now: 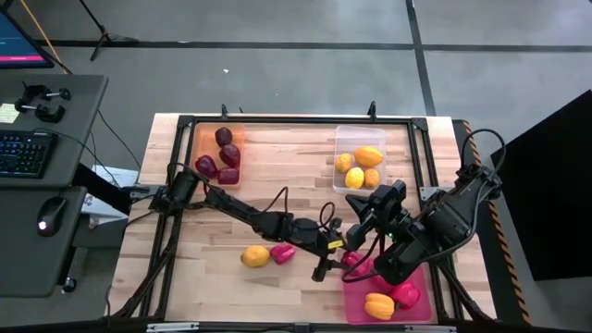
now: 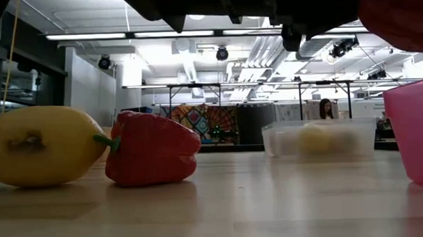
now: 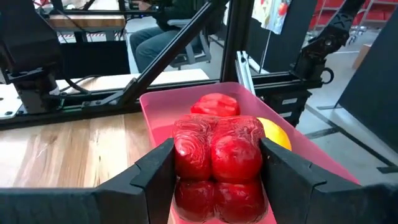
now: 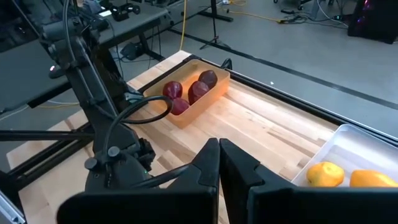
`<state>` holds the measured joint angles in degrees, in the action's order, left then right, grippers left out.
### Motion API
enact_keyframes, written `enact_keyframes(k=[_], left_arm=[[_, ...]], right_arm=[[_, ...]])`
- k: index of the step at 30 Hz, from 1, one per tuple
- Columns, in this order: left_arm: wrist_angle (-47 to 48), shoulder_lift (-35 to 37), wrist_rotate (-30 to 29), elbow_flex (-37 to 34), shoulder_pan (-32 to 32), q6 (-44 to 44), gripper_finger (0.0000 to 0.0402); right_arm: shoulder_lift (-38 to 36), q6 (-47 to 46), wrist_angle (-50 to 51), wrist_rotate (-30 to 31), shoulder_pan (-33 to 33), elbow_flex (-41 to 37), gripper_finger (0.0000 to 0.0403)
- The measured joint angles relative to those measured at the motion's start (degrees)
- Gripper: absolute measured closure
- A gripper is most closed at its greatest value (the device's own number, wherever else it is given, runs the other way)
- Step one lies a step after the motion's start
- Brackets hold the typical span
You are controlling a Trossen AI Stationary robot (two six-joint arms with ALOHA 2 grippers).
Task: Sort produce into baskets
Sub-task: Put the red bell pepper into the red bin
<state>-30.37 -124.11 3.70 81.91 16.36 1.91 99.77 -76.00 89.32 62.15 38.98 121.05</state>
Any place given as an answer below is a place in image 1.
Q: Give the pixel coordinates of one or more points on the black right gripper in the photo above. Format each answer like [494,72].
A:
[388,217]

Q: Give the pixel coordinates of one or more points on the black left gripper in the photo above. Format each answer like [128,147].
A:
[316,237]

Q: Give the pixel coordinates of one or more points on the round orange fruit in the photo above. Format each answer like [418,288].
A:
[372,177]

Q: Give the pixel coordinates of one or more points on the small yellow orange fruit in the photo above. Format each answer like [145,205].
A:
[343,163]

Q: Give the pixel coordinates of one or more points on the orange bell pepper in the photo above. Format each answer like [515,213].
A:
[379,305]

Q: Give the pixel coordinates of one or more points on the large orange yellow fruit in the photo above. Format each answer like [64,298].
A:
[368,156]

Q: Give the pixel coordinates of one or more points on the dark red fruit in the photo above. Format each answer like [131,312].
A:
[228,176]
[230,155]
[206,166]
[223,136]

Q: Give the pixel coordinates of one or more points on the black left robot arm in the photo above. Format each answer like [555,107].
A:
[231,203]

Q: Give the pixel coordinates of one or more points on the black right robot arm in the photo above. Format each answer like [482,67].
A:
[439,222]

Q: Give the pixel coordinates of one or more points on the clear plastic basket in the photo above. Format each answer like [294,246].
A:
[361,136]

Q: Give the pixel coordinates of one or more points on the pink plastic basket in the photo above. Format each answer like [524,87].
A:
[416,314]

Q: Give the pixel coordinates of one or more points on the black yellow hazard tape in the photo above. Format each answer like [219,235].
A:
[509,263]

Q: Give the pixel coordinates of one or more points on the orange transparent plastic basket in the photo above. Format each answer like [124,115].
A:
[203,139]

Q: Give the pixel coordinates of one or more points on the black cabinet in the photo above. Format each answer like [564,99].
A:
[555,194]

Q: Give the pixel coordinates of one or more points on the white paper sheet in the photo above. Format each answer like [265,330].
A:
[115,178]

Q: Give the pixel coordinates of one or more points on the black desk knob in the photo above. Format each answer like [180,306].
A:
[69,284]

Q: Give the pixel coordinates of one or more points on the black computer mouse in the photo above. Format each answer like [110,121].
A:
[50,216]

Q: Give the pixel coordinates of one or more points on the grey desk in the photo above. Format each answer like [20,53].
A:
[28,259]

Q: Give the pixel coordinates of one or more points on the black tripod stand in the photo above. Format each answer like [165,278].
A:
[107,36]

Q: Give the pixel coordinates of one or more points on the black backlit keyboard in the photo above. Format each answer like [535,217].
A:
[25,152]

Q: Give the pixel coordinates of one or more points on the black C-clamp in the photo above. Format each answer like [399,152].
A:
[44,92]
[44,112]

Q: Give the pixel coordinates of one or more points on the pale yellow sticky note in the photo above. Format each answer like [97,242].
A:
[7,113]

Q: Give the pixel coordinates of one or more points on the computer monitor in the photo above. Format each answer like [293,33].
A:
[18,41]

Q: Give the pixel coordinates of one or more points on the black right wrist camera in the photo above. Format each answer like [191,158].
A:
[393,189]

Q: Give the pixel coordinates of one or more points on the black frame clamp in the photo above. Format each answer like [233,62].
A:
[371,108]
[224,111]

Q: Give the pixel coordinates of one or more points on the black aluminium table frame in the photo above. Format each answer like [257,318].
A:
[300,119]

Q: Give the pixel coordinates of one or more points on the silver metal bracket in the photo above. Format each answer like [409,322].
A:
[171,327]
[430,329]

